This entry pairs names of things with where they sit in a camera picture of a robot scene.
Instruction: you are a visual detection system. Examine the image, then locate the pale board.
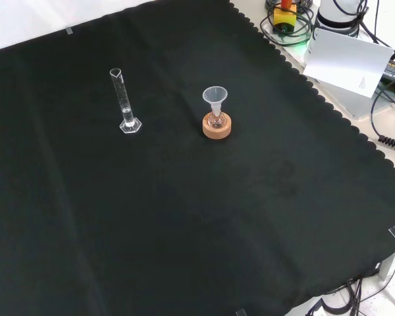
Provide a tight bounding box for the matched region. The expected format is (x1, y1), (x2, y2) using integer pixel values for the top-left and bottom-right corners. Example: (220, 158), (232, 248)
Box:
(302, 27), (395, 99)

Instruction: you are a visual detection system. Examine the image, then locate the black table cloth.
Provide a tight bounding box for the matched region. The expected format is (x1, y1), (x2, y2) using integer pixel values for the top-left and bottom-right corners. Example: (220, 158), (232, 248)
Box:
(0, 0), (395, 316)

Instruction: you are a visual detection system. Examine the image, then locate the coiled black cable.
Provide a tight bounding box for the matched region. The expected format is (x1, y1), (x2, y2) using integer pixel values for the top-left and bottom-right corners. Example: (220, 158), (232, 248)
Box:
(377, 134), (395, 151)

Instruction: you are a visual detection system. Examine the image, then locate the round-bottom glass flask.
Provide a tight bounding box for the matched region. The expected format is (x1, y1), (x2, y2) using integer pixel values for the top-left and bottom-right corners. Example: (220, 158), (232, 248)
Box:
(207, 109), (225, 130)

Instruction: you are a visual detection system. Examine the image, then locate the black cable bundle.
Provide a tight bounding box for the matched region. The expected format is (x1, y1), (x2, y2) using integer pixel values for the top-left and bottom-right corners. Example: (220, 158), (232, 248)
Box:
(305, 275), (382, 316)

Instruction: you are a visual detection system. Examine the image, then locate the clear plastic funnel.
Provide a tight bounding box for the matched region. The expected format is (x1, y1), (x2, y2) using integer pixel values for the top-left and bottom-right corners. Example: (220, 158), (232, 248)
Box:
(202, 86), (229, 115)

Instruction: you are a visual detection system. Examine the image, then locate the cork ring stand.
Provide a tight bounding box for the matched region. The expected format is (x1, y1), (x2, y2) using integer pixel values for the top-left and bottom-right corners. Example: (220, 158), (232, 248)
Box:
(202, 112), (233, 140)

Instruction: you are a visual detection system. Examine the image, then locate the yellow stop button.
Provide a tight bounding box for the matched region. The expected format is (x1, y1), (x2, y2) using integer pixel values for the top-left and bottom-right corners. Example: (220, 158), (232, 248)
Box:
(272, 0), (298, 36)

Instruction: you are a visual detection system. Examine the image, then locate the clear graduated cylinder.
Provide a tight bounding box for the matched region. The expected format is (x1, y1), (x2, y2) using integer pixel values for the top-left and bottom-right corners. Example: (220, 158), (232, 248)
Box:
(109, 67), (143, 135)

